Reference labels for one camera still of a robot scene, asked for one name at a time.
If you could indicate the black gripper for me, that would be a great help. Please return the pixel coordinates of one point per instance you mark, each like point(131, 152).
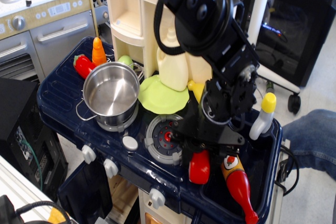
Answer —
point(207, 128)

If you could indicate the red toy sushi piece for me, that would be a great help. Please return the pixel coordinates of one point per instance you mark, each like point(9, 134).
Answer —
point(199, 168)

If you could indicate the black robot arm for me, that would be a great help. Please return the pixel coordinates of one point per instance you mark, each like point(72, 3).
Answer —
point(207, 29)

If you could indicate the stainless steel pot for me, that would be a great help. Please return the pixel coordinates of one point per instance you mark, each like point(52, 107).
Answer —
point(111, 93)

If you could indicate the red toy ketchup bottle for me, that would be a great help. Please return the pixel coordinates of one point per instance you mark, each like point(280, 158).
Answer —
point(238, 186)

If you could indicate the grey toy burner right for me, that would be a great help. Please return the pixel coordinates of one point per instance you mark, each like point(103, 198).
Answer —
point(158, 140)

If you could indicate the grey toy burner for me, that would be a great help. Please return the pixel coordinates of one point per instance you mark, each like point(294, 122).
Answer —
point(121, 126)
point(158, 140)

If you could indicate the navy toy kitchen counter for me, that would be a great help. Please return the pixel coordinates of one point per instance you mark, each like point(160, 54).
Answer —
point(60, 95)

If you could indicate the yellow toy banana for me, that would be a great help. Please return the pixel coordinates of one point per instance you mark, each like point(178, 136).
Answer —
point(198, 89)

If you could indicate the grey toy faucet yellow cap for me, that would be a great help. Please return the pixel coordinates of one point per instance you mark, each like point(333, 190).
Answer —
point(264, 120)

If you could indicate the grey stove knob right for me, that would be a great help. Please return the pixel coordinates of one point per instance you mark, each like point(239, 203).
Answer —
point(157, 198)

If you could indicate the grey stove knob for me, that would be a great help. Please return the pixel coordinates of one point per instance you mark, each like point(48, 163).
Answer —
point(157, 198)
point(88, 154)
point(111, 168)

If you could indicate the green toy plate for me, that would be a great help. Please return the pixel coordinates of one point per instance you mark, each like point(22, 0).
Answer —
point(155, 97)

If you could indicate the grey round button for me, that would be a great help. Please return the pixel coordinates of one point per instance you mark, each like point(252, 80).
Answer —
point(130, 143)

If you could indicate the grey toy burner left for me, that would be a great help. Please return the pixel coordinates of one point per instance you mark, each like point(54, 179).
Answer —
point(121, 126)

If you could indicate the cream toy detergent bottle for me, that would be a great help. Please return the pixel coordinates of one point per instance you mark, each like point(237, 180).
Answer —
point(173, 70)

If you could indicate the grey stove knob middle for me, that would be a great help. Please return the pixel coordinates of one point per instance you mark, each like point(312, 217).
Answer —
point(111, 168)

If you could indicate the person leg blue jeans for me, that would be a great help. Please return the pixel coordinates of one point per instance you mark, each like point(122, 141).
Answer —
point(312, 140)

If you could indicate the grey stove knob left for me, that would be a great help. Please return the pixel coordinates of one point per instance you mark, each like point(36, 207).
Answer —
point(88, 154)

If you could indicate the green toy fruit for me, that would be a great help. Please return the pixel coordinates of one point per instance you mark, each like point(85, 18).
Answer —
point(125, 59)

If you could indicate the orange toy carrot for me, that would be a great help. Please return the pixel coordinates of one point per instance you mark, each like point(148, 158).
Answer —
point(98, 53)

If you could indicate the red toy pepper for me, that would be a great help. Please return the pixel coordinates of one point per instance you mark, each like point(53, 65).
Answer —
point(83, 65)

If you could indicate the cream toy kitchen shelf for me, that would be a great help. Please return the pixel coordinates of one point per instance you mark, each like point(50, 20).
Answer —
point(132, 34)

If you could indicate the black computer case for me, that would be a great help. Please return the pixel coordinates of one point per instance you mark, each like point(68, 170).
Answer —
point(26, 142)

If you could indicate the wooden toy kitchen background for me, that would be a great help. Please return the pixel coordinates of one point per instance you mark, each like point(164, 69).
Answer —
point(36, 35)

